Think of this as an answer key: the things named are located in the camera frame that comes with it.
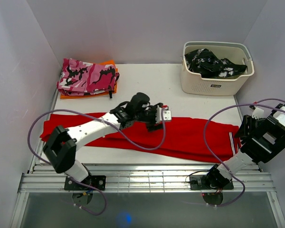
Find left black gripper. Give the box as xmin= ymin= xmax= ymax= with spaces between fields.
xmin=133 ymin=103 xmax=163 ymax=133

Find red trousers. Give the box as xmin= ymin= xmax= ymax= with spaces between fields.
xmin=39 ymin=112 xmax=242 ymax=164

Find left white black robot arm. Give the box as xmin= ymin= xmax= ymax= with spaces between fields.
xmin=43 ymin=92 xmax=171 ymax=190

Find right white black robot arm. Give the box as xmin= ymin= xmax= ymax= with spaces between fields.
xmin=204 ymin=102 xmax=285 ymax=189

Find orange folded trousers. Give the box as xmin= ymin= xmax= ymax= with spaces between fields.
xmin=59 ymin=60 xmax=118 ymax=100

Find black white floral trousers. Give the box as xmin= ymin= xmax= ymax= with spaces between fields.
xmin=185 ymin=48 xmax=247 ymax=78

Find pink camouflage folded trousers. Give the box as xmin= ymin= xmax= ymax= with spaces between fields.
xmin=57 ymin=58 xmax=120 ymax=96

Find cream perforated plastic basket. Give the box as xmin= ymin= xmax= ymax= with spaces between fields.
xmin=180 ymin=41 xmax=255 ymax=96

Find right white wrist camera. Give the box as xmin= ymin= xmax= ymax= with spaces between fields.
xmin=249 ymin=105 xmax=265 ymax=120

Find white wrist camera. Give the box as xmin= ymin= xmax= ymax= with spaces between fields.
xmin=249 ymin=105 xmax=265 ymax=120
xmin=155 ymin=106 xmax=172 ymax=124

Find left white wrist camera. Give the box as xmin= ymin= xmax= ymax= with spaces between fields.
xmin=155 ymin=106 xmax=172 ymax=124

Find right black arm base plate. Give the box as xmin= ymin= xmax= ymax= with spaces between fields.
xmin=189 ymin=174 xmax=234 ymax=190

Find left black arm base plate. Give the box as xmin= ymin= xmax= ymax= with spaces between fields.
xmin=64 ymin=175 xmax=106 ymax=191

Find aluminium rail frame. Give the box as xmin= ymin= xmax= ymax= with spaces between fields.
xmin=9 ymin=90 xmax=285 ymax=228

